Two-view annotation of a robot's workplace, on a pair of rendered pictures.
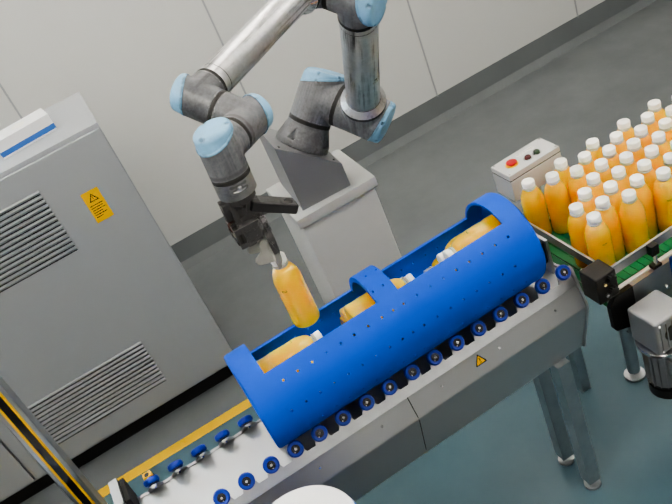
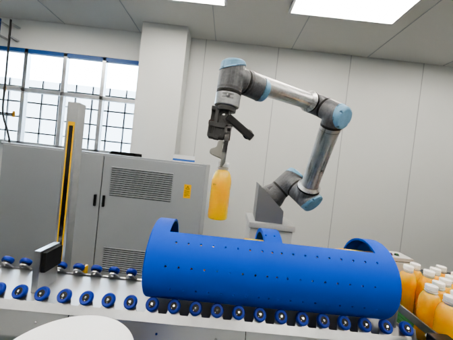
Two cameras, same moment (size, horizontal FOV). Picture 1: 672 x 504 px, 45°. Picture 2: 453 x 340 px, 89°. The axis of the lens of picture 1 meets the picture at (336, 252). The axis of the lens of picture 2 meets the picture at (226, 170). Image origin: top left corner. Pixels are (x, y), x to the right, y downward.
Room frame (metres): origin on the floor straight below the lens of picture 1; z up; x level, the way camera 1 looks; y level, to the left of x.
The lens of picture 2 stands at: (0.81, -0.05, 1.47)
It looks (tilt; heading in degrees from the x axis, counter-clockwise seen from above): 1 degrees down; 12
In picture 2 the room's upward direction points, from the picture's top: 6 degrees clockwise
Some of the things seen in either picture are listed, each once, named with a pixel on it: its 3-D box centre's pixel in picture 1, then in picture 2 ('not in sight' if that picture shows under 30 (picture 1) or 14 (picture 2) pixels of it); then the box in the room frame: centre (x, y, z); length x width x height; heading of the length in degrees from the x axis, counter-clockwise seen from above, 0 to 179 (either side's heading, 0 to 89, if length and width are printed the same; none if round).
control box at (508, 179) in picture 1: (527, 169); (385, 262); (2.17, -0.67, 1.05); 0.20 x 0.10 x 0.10; 103
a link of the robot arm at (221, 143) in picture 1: (221, 151); (231, 77); (1.63, 0.14, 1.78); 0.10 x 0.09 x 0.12; 139
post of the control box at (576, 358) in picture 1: (559, 294); not in sight; (2.17, -0.67, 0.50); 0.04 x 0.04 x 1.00; 13
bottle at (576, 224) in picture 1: (582, 236); (427, 314); (1.82, -0.67, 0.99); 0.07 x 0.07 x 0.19
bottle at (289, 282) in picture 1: (293, 291); (220, 192); (1.63, 0.13, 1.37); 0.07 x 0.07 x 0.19
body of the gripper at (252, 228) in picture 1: (245, 216); (221, 124); (1.62, 0.15, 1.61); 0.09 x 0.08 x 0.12; 102
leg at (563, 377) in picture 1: (576, 426); not in sight; (1.76, -0.49, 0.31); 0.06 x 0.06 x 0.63; 13
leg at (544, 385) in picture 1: (549, 403); not in sight; (1.90, -0.46, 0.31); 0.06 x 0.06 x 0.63; 13
